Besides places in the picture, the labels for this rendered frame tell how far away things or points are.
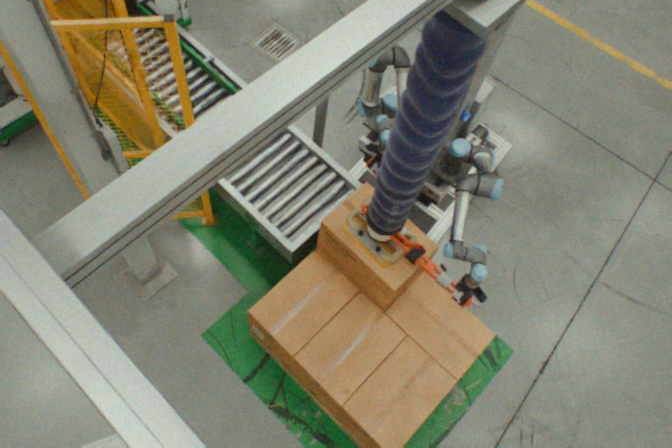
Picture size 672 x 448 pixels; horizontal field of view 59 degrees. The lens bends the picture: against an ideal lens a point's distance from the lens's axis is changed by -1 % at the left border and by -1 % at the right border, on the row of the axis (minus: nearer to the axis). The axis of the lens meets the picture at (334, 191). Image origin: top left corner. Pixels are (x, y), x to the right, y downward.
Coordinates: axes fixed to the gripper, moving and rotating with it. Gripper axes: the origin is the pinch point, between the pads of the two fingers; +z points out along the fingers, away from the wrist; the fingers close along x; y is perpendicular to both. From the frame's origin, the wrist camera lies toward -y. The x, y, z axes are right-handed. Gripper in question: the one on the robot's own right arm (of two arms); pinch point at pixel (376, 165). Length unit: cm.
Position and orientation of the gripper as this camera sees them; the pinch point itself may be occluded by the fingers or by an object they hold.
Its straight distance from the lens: 363.2
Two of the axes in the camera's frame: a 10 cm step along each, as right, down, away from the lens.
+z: -0.9, 4.7, 8.8
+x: 7.0, -5.9, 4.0
